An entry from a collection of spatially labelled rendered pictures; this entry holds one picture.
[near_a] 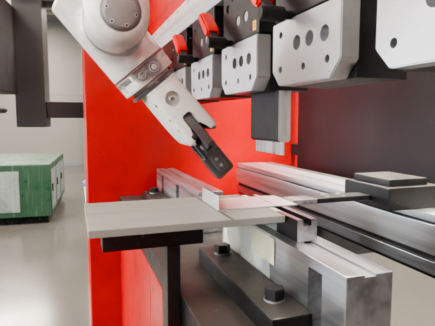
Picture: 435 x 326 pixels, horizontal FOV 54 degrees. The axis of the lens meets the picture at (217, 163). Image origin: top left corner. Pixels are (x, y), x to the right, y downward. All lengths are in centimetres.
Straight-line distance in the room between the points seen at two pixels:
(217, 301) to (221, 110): 101
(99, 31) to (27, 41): 151
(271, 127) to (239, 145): 93
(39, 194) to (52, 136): 622
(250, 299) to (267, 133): 25
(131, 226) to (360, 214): 49
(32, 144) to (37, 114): 926
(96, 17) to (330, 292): 40
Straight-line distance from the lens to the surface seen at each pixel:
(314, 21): 49
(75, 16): 61
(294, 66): 52
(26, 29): 205
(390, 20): 40
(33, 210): 508
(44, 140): 1121
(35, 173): 501
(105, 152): 147
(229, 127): 156
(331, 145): 144
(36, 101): 201
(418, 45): 37
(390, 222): 83
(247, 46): 66
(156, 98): 59
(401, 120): 119
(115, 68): 60
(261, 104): 68
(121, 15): 53
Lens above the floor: 113
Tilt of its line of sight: 6 degrees down
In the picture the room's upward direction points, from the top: straight up
